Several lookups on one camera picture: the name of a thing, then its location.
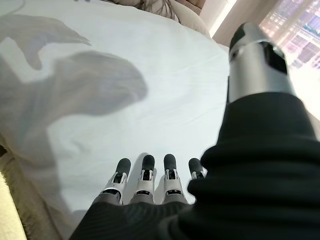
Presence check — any large beige pillow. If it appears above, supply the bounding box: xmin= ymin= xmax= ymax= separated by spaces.
xmin=159 ymin=0 xmax=211 ymax=39

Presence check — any sheer beige curtain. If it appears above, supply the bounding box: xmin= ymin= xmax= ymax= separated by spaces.
xmin=259 ymin=0 xmax=320 ymax=70

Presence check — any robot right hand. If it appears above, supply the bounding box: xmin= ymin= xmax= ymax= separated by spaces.
xmin=69 ymin=22 xmax=320 ymax=240

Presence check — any white duvet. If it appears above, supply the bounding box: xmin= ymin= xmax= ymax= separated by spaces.
xmin=0 ymin=0 xmax=231 ymax=240

